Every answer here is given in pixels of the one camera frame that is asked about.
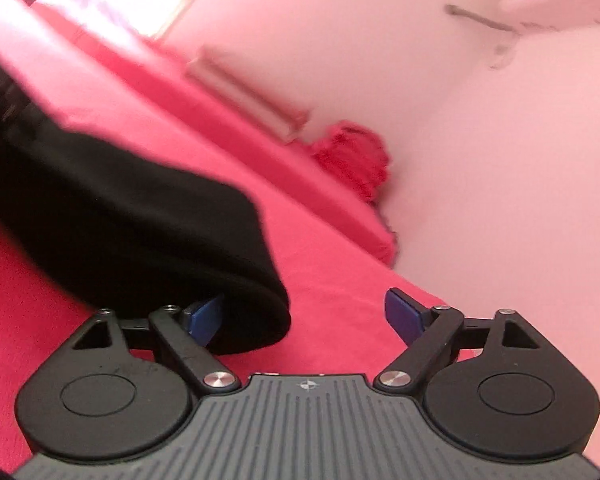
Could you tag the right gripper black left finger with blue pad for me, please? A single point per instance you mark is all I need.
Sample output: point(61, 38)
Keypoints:
point(177, 338)

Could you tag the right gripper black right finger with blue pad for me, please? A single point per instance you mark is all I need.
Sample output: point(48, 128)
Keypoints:
point(447, 350)

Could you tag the black pants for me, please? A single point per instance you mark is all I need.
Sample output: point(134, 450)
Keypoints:
point(124, 233)

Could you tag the pink far bed cover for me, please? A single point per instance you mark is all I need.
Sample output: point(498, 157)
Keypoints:
point(161, 79)

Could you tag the folded red blankets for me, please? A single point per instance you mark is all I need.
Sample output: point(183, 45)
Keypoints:
point(355, 156)

